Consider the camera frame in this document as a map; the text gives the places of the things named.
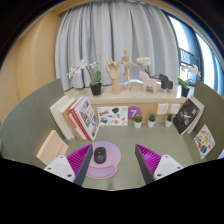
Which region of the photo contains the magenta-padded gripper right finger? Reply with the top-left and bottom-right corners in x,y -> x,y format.
134,143 -> 184,185

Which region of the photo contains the white orchid in black pot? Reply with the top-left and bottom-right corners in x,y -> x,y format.
136,56 -> 160,80
66,59 -> 103,97
177,63 -> 202,98

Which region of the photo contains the purple mouse pad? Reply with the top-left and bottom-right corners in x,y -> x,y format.
84,140 -> 123,180

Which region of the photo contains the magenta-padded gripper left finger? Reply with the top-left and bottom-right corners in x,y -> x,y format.
43,143 -> 94,187

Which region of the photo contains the round purple number sign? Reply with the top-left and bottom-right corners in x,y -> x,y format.
127,105 -> 143,123

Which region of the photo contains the wooden mannequin figure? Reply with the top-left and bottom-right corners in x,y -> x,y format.
120,49 -> 138,90

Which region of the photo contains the white sticker sheet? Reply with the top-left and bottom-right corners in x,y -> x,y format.
96,105 -> 129,127

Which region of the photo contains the dark grey horse figure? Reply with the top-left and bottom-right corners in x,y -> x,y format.
158,73 -> 174,91

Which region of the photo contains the white wall socket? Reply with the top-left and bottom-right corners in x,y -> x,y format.
156,103 -> 170,116
169,103 -> 181,115

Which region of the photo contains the thick white book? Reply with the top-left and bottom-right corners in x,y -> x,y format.
49,95 -> 78,141

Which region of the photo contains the wooden hand model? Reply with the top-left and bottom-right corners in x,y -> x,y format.
105,58 -> 121,95

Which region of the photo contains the black computer mouse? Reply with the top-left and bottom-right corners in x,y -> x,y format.
93,146 -> 107,165

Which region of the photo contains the window with dark frame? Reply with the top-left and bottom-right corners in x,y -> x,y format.
166,13 -> 224,98

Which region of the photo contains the pink horse figure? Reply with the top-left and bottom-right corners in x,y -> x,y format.
138,70 -> 159,94

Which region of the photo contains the grey curtain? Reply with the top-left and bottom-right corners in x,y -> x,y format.
54,0 -> 181,92

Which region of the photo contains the colourful sticker sheet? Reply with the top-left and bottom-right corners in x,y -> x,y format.
193,124 -> 216,160

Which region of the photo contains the beige book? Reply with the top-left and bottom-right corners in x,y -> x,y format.
36,129 -> 70,166

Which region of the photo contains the white books stack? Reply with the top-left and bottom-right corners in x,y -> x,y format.
186,95 -> 206,135

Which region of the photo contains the black book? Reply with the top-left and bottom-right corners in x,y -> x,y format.
172,97 -> 201,136

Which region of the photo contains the orange-brown book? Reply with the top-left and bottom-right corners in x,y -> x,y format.
60,97 -> 86,141

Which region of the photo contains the red-edged picture magazine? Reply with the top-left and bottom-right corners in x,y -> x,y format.
68,96 -> 101,142

